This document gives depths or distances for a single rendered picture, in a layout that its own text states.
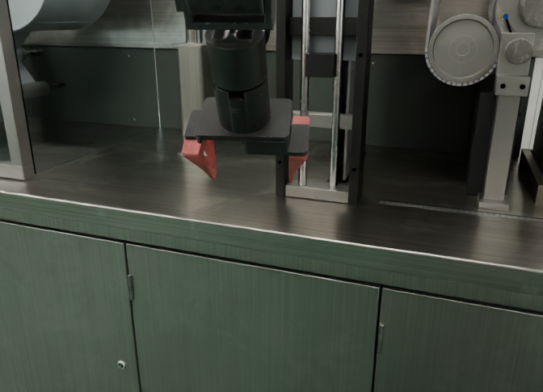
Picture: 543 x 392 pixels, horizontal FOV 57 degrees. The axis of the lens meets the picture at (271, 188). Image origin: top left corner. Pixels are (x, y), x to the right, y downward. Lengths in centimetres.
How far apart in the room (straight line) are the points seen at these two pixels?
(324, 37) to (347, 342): 53
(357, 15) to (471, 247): 42
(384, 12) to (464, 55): 39
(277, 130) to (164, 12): 105
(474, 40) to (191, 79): 63
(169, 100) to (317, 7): 76
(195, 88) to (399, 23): 52
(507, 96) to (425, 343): 44
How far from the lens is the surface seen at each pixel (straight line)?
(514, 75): 95
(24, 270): 123
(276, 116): 55
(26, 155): 117
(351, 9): 91
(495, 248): 83
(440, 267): 78
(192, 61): 122
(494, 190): 100
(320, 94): 138
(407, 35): 132
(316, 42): 92
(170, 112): 158
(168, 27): 154
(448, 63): 100
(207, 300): 97
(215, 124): 55
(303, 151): 54
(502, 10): 99
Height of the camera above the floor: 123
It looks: 19 degrees down
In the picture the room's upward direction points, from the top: straight up
